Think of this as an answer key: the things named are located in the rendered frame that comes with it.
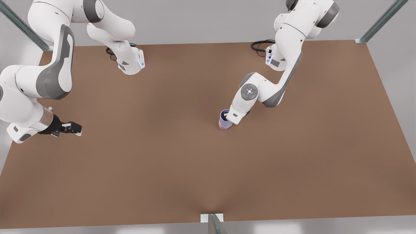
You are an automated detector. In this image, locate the purple cup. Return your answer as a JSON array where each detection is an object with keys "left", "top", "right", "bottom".
[{"left": 219, "top": 109, "right": 234, "bottom": 128}]

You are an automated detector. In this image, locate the black cable loop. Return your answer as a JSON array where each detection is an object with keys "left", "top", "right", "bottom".
[
  {"left": 251, "top": 40, "right": 277, "bottom": 58},
  {"left": 106, "top": 43, "right": 137, "bottom": 61}
]

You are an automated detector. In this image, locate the silver frame post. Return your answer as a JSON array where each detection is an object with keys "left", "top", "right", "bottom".
[
  {"left": 201, "top": 213, "right": 228, "bottom": 234},
  {"left": 0, "top": 1, "right": 53, "bottom": 52},
  {"left": 355, "top": 0, "right": 409, "bottom": 44}
]

